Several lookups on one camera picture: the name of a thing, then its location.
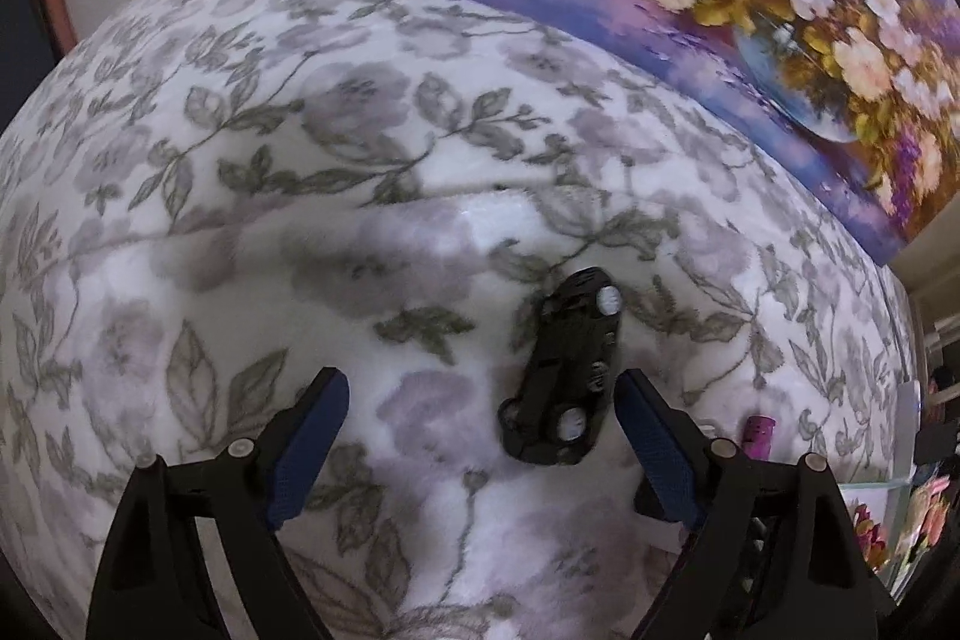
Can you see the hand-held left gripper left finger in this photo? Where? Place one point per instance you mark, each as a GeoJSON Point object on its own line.
{"type": "Point", "coordinates": [307, 452]}

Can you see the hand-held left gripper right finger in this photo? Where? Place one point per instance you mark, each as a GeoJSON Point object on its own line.
{"type": "Point", "coordinates": [656, 445]}

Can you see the black toy car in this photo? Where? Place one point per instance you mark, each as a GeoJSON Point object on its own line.
{"type": "Point", "coordinates": [562, 370]}

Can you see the white box with teal rim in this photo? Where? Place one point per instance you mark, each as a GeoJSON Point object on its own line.
{"type": "Point", "coordinates": [877, 488]}

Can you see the pink box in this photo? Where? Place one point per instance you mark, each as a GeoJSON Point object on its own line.
{"type": "Point", "coordinates": [757, 436]}

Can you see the grey floral blanket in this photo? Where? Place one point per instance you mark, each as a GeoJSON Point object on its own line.
{"type": "Point", "coordinates": [262, 272]}

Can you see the flower painting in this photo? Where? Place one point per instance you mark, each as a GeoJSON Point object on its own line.
{"type": "Point", "coordinates": [712, 10]}

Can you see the dark cabinet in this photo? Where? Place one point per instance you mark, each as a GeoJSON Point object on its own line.
{"type": "Point", "coordinates": [30, 25]}

